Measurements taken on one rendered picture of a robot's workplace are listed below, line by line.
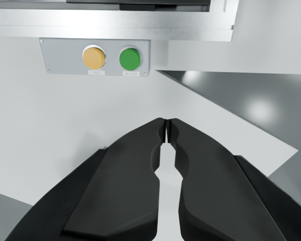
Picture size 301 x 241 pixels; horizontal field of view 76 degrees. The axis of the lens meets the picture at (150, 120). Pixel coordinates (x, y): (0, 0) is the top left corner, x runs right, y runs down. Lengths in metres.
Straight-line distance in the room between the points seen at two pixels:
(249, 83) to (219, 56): 1.04
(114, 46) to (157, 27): 0.09
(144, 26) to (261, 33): 0.27
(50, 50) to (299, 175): 2.10
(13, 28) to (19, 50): 0.14
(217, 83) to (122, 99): 1.02
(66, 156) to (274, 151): 0.65
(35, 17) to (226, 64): 0.41
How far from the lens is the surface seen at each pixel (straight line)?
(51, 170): 0.76
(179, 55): 0.49
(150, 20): 0.38
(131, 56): 0.38
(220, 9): 0.39
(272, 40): 0.54
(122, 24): 0.39
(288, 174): 2.15
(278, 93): 1.65
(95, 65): 0.40
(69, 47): 0.42
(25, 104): 0.65
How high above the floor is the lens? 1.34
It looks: 61 degrees down
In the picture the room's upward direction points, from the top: 173 degrees counter-clockwise
